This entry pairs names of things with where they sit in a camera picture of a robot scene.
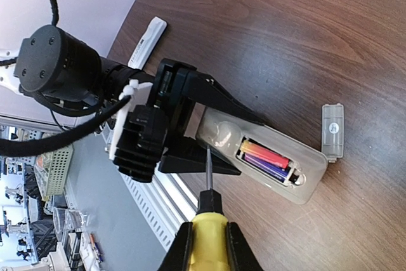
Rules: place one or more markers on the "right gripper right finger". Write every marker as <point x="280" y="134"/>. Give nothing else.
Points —
<point x="240" y="254"/>

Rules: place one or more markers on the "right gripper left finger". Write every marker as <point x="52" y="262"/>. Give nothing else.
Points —
<point x="178" y="255"/>

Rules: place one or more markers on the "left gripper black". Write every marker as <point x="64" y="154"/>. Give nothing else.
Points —
<point x="176" y="87"/>

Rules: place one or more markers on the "yellow handled screwdriver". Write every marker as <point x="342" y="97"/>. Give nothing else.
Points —
<point x="209" y="250"/>

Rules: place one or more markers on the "grey remote control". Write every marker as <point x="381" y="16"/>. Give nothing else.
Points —
<point x="225" y="134"/>

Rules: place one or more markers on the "grey battery cover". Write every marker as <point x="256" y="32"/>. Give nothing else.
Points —
<point x="332" y="145"/>

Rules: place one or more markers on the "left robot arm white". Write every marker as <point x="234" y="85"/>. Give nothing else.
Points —
<point x="67" y="76"/>

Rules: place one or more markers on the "white remote control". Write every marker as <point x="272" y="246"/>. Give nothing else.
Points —
<point x="147" y="43"/>

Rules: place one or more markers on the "red battery in remote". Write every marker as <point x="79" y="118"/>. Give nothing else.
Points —
<point x="264" y="153"/>

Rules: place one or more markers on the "purple battery in remote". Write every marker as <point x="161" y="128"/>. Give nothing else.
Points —
<point x="272" y="170"/>

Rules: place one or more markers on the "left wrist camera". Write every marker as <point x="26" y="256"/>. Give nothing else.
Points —
<point x="141" y="144"/>

